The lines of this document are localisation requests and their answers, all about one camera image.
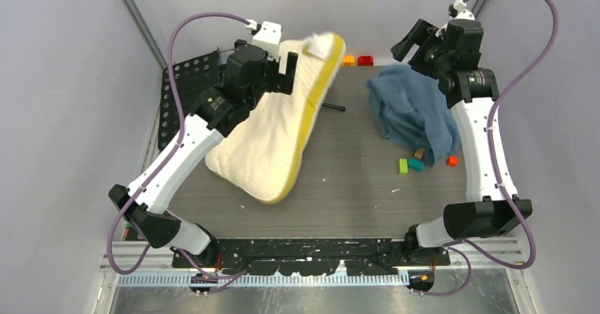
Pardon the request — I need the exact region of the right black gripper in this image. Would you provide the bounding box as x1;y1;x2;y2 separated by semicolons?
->
392;18;452;80

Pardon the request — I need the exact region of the blue pillowcase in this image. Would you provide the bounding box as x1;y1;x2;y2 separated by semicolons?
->
366;64;461;166

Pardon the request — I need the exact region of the white pillow with yellow band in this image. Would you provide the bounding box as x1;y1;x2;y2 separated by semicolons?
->
204;32;346;204

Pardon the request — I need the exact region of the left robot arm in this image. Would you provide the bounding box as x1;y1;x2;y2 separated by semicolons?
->
109;45;299;267

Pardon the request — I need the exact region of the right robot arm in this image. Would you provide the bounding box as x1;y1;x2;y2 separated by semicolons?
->
391;19;537;269

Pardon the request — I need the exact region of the orange yellow toy brick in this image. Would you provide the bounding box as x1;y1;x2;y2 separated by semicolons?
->
342;55;357;66

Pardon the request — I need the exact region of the black folding tripod stand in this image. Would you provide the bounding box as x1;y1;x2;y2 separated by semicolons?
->
322;103;346;112

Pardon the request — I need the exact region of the red toy brick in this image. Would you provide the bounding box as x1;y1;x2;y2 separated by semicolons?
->
357;55;374;66

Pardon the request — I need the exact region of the black perforated music stand tray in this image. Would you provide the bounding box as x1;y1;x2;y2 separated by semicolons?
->
156;50;221;151

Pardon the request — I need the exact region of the tan wooden block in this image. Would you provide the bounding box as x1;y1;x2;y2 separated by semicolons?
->
412;148;425;161

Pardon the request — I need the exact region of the small orange cube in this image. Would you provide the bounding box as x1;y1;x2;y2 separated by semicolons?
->
446;156;458;168

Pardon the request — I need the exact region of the lime green block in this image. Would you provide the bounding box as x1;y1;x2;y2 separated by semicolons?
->
398;158;409;175

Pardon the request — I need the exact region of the teal block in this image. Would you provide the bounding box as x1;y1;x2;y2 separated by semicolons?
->
408;158;425;172

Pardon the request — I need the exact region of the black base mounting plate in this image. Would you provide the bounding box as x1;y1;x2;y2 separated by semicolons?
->
172;238;450;277

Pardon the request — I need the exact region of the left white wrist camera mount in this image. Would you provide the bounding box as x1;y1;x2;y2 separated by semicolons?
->
245;19;282;62

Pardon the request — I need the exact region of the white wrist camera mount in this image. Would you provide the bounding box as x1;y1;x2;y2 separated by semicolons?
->
435;0;475;38
245;19;282;62

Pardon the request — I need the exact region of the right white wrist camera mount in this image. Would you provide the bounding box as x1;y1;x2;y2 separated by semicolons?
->
435;0;475;38

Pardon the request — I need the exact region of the aluminium rail frame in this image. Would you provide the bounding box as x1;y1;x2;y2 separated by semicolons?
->
91;244;538;313

